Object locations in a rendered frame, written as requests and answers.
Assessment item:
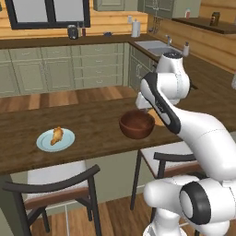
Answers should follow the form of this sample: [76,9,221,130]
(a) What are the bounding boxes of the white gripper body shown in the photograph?
[135,91,152,112]

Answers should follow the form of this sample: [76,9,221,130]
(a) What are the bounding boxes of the brown wooden bowl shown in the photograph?
[118,109,156,140]

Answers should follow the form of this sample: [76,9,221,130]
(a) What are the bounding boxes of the chicken drumstick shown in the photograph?
[49,125,65,147]

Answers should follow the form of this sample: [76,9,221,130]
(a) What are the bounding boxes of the green base cupboards under sink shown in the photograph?
[128,44,160,93]

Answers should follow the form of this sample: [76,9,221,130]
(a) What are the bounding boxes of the grey sink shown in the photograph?
[134,40,183,58]

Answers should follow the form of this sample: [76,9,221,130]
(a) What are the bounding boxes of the black chair with white seat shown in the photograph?
[130,140,205,236]
[1,160,103,236]

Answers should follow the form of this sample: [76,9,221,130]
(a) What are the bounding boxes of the silver tap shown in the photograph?
[165,33,173,47]

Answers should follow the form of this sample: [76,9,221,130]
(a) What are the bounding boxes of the white soap dispenser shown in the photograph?
[183,41,191,58]

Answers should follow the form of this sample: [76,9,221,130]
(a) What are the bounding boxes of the white paper towel roll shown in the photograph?
[131,18,142,39]

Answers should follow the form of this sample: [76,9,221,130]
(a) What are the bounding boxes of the green island base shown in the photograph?
[0,148,155,236]

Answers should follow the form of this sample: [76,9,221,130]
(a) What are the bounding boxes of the hanging kitchen tools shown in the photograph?
[148,15,163,34]

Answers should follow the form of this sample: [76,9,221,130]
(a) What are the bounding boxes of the light blue plate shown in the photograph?
[35,127,77,153]

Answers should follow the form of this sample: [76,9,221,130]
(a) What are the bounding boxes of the green base cupboard run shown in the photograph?
[0,42,130,97]

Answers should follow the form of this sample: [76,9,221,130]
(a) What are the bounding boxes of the red and white canister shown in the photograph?
[183,7,193,19]

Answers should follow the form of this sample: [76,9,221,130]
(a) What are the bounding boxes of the dark wooden shelf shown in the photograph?
[171,17,236,35]

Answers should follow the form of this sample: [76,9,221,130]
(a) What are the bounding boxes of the dark jar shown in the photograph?
[209,11,221,28]

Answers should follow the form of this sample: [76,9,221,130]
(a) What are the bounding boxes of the black framed window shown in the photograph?
[4,0,92,30]

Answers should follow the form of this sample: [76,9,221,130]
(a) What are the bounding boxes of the green wall cupboards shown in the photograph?
[92,0,203,20]

